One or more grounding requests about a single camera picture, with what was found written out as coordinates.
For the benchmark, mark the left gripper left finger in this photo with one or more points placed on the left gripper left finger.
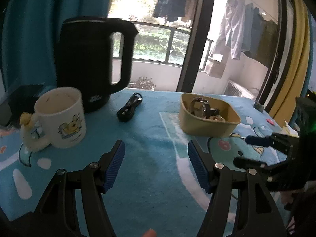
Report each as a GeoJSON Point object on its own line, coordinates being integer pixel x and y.
{"type": "Point", "coordinates": [56, 212]}

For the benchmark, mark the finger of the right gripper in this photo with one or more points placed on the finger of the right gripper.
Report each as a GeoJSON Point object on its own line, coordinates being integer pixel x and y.
{"type": "Point", "coordinates": [281, 142]}
{"type": "Point", "coordinates": [276, 174]}

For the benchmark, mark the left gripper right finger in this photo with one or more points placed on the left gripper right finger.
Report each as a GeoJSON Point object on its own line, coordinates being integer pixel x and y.
{"type": "Point", "coordinates": [256, 214]}

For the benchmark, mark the right hand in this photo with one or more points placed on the right hand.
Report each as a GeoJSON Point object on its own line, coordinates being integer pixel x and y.
{"type": "Point", "coordinates": [287, 200]}

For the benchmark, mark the left hand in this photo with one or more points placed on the left hand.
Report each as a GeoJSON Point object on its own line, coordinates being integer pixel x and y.
{"type": "Point", "coordinates": [150, 233]}

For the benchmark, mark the red round small object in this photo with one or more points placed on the red round small object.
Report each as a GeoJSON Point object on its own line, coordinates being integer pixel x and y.
{"type": "Point", "coordinates": [270, 121]}

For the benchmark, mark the yellow curtain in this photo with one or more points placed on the yellow curtain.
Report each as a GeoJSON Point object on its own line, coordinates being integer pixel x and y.
{"type": "Point", "coordinates": [284, 106]}

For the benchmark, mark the small dark green object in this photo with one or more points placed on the small dark green object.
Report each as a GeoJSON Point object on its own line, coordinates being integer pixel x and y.
{"type": "Point", "coordinates": [258, 106]}

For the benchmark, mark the air conditioner outdoor unit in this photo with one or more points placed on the air conditioner outdoor unit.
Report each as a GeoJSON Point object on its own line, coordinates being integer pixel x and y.
{"type": "Point", "coordinates": [234, 89]}

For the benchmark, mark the black watch stand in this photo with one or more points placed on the black watch stand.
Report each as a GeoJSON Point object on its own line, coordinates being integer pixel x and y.
{"type": "Point", "coordinates": [201, 108]}

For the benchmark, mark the tan plastic tray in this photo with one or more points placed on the tan plastic tray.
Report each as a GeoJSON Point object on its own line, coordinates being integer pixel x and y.
{"type": "Point", "coordinates": [196, 126]}

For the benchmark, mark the white cartoon mug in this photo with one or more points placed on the white cartoon mug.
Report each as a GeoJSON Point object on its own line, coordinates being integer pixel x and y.
{"type": "Point", "coordinates": [58, 119]}

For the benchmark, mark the blue dinosaur plush rug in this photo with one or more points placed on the blue dinosaur plush rug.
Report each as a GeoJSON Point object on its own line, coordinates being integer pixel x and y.
{"type": "Point", "coordinates": [156, 187]}

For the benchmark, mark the black box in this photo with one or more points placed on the black box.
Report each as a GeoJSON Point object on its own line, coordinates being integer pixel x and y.
{"type": "Point", "coordinates": [15, 102]}

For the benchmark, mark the hanging light grey shirt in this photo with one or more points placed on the hanging light grey shirt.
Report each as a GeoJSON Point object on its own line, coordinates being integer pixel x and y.
{"type": "Point", "coordinates": [232, 29]}

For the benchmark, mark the potted plant on balcony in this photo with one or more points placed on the potted plant on balcony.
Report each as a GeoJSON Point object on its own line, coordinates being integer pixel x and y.
{"type": "Point", "coordinates": [144, 83]}

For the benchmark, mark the black balcony railing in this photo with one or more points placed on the black balcony railing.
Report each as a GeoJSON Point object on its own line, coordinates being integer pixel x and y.
{"type": "Point", "coordinates": [160, 44]}

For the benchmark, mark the black electric kettle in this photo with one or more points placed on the black electric kettle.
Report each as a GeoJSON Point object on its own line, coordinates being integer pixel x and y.
{"type": "Point", "coordinates": [84, 58]}

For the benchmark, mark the teal curtain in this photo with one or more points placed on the teal curtain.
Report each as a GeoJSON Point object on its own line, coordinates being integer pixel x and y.
{"type": "Point", "coordinates": [30, 30]}

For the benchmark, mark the black door frame post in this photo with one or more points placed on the black door frame post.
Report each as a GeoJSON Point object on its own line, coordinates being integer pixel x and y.
{"type": "Point", "coordinates": [195, 48]}

